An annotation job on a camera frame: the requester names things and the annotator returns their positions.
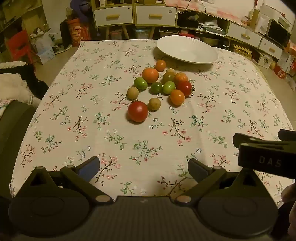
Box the person's right hand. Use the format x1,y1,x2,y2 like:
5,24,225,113
282,184,296,204

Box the floral tablecloth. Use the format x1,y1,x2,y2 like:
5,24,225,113
9,40,294,202

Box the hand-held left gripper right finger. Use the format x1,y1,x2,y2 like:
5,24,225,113
173,159,275,205

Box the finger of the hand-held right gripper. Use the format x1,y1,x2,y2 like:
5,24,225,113
278,129,296,142
232,132,279,149

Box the brownish green plum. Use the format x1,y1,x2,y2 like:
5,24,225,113
162,72,175,84

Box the yellow tomato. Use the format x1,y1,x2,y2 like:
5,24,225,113
154,60,167,72

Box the white fluted plate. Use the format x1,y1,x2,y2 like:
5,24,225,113
157,35,219,65

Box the clear bin blue lid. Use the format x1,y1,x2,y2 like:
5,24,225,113
135,28,150,40

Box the red tomato with stem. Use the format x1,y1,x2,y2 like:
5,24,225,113
176,81,196,96

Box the white cardboard box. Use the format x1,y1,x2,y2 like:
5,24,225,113
277,53,296,76

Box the white printed floor box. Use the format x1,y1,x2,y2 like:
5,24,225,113
256,52,274,69

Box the small blue white box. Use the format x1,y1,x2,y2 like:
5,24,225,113
36,47,56,65

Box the large red tomato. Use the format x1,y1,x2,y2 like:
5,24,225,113
128,101,149,122

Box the wooden bookshelf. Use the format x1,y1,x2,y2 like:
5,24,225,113
0,0,50,56

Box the black flat panel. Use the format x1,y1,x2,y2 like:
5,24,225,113
60,20,73,49

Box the open cardboard box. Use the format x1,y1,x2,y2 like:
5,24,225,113
30,32,58,50

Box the black microwave oven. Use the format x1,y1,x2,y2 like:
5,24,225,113
267,19,292,48

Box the long low cabinet white drawers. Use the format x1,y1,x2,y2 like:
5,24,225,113
177,11,292,59

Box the large orange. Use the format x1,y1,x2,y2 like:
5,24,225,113
142,67,159,84

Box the black and white fluffy cushion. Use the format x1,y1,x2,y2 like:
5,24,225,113
0,61,49,108

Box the orange printed bag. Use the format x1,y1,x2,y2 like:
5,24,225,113
67,19,92,47

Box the purple bag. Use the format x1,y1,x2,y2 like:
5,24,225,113
69,0,89,24

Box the tall shelf cabinet white drawer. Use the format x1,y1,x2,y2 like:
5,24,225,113
91,0,135,40

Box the small orange tangerine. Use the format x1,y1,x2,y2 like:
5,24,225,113
174,72,189,84
169,89,185,106

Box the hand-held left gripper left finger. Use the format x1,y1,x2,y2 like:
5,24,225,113
15,156,114,205

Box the small clear storage bin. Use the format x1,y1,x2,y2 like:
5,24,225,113
109,29,123,40

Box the stack of egg cartons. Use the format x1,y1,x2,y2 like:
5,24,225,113
233,43,253,56

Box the red plastic chair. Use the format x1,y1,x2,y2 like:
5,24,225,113
5,30,36,70

